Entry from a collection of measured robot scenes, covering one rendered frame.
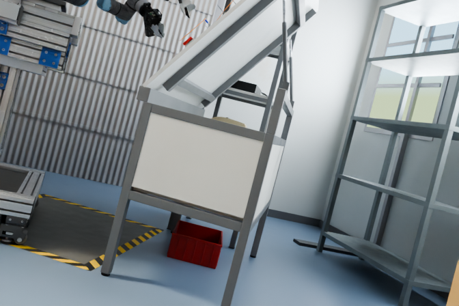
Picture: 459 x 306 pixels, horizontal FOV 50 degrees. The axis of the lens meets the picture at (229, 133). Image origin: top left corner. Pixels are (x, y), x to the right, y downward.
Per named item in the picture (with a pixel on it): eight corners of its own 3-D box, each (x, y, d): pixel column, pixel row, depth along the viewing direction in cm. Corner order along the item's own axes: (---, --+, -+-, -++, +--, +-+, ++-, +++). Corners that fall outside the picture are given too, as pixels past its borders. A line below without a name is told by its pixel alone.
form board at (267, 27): (201, 109, 337) (199, 107, 337) (317, 10, 327) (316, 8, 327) (144, 87, 220) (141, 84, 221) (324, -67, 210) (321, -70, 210)
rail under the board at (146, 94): (136, 99, 221) (139, 85, 221) (195, 117, 337) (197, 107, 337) (147, 102, 220) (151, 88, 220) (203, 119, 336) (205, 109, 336)
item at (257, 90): (209, 82, 347) (212, 73, 347) (218, 88, 382) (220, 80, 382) (254, 93, 342) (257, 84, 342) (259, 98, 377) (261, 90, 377)
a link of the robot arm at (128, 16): (107, 11, 266) (119, -4, 263) (122, 18, 276) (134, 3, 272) (113, 20, 263) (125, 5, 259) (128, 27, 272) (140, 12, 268)
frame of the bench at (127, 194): (99, 274, 221) (144, 101, 220) (171, 231, 337) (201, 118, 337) (227, 315, 211) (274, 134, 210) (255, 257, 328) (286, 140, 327)
